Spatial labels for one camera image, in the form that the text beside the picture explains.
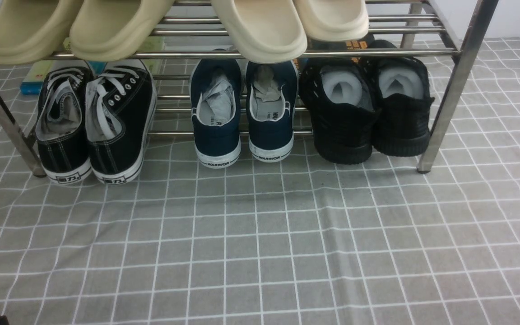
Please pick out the black knit sneaker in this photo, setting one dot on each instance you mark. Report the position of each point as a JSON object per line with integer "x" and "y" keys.
{"x": 342, "y": 106}
{"x": 403, "y": 96}

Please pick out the steel shoe rack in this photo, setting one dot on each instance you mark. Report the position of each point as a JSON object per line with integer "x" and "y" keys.
{"x": 425, "y": 33}

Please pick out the navy Warrior sneaker right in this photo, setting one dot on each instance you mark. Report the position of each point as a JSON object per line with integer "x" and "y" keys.
{"x": 272, "y": 91}

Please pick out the navy warrior sneaker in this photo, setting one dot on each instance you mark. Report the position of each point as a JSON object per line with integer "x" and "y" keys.
{"x": 272, "y": 91}
{"x": 215, "y": 88}

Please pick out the grey grid floor cloth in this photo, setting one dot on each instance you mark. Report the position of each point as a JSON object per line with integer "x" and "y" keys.
{"x": 301, "y": 241}

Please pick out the navy Warrior sneaker left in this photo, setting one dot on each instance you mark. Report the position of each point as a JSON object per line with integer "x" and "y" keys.
{"x": 215, "y": 88}

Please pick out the cream foam slipper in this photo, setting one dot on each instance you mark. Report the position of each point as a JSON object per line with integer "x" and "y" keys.
{"x": 334, "y": 20}
{"x": 263, "y": 31}

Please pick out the black canvas sneaker right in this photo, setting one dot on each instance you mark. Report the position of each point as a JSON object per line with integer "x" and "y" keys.
{"x": 119, "y": 107}

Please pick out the black canvas sneaker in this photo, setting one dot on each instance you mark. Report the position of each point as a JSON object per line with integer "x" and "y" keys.
{"x": 119, "y": 107}
{"x": 60, "y": 126}

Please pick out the cream foam slipper right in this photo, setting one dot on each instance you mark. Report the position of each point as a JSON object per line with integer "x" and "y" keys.
{"x": 334, "y": 20}

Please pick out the black orange box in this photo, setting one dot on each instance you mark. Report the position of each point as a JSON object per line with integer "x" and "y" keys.
{"x": 337, "y": 47}

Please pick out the black canvas sneaker left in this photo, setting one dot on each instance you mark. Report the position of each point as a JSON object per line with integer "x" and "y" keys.
{"x": 60, "y": 126}

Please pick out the olive foam slipper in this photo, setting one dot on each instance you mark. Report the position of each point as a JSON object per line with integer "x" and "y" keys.
{"x": 112, "y": 30}
{"x": 31, "y": 30}

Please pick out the blue green book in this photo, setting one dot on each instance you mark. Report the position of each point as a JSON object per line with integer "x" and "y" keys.
{"x": 32, "y": 83}

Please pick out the olive foam slipper far left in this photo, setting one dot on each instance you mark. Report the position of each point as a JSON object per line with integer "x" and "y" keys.
{"x": 31, "y": 30}

